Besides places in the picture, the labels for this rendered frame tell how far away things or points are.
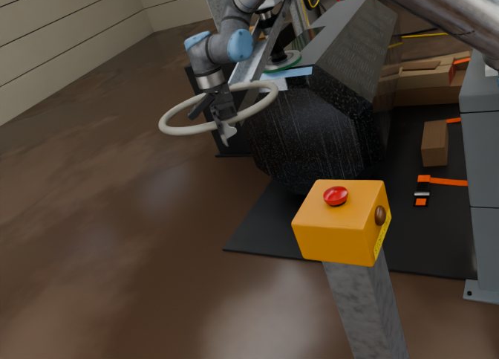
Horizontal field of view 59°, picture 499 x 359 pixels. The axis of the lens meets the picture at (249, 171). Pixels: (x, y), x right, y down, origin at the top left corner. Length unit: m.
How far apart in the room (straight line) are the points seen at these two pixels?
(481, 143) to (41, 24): 7.71
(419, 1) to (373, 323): 0.64
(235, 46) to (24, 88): 6.95
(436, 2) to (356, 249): 0.57
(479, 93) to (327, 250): 0.89
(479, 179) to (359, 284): 0.93
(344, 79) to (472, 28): 1.16
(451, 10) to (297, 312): 1.40
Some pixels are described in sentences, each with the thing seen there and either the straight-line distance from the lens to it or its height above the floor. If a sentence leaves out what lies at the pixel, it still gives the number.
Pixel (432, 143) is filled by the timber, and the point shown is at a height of 0.13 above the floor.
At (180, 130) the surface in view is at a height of 0.94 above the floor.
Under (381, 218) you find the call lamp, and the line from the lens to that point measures 0.70.
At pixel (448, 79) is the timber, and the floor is 0.19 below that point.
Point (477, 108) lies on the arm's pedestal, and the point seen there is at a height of 0.80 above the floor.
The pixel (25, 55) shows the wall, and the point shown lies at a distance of 8.26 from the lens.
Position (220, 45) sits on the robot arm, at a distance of 1.39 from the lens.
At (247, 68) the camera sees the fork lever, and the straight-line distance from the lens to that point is 2.08.
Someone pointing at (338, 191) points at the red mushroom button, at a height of 1.10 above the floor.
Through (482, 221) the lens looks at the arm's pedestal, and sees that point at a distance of 1.75.
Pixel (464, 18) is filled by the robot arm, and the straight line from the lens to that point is 1.11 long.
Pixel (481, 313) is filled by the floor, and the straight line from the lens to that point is 1.94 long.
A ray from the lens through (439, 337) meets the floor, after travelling 1.87.
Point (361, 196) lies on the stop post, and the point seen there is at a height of 1.08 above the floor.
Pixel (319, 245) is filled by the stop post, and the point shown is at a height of 1.04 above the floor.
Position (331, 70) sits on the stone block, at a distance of 2.21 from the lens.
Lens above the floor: 1.50
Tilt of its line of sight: 29 degrees down
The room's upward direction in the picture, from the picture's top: 22 degrees counter-clockwise
